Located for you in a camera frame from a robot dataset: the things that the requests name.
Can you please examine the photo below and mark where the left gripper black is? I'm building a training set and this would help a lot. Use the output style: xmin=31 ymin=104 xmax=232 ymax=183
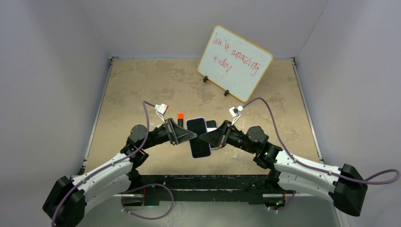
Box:
xmin=141 ymin=118 xmax=197 ymax=150

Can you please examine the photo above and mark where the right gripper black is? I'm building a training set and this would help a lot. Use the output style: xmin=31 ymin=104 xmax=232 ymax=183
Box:
xmin=199 ymin=121 xmax=256 ymax=154

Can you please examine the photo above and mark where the black phone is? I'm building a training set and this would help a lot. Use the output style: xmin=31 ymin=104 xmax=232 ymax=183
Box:
xmin=186 ymin=118 xmax=211 ymax=159
xmin=205 ymin=120 xmax=220 ymax=150

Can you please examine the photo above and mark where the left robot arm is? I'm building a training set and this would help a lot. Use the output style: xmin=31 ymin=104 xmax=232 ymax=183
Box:
xmin=43 ymin=118 xmax=198 ymax=227

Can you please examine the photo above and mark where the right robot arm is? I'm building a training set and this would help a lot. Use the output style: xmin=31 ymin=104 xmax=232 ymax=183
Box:
xmin=199 ymin=121 xmax=368 ymax=217

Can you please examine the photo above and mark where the black orange marker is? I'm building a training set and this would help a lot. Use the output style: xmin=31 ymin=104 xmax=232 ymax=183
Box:
xmin=177 ymin=113 xmax=184 ymax=128

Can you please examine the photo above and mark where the whiteboard with red writing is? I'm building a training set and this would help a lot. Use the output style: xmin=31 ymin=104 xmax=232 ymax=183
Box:
xmin=197 ymin=25 xmax=273 ymax=102

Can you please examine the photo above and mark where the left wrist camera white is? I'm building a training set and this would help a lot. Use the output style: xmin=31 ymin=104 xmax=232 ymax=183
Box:
xmin=154 ymin=103 xmax=169 ymax=123

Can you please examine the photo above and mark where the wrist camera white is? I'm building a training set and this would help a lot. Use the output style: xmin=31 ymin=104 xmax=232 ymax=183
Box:
xmin=229 ymin=106 xmax=243 ymax=125
xmin=154 ymin=103 xmax=169 ymax=123

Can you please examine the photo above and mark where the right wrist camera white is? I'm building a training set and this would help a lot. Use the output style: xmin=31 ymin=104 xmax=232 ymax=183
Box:
xmin=229 ymin=106 xmax=243 ymax=125

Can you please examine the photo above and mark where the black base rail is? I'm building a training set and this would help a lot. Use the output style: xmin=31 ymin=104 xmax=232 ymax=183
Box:
xmin=109 ymin=174 xmax=296 ymax=208

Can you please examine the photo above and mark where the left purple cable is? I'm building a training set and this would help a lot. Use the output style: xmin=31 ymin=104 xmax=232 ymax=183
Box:
xmin=51 ymin=101 xmax=174 ymax=227

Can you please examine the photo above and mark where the purple cable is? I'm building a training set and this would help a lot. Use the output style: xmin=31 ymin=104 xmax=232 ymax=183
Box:
xmin=51 ymin=101 xmax=174 ymax=227
xmin=241 ymin=97 xmax=401 ymax=214

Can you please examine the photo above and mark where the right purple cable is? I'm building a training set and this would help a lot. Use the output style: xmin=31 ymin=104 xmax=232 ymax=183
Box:
xmin=241 ymin=97 xmax=401 ymax=214

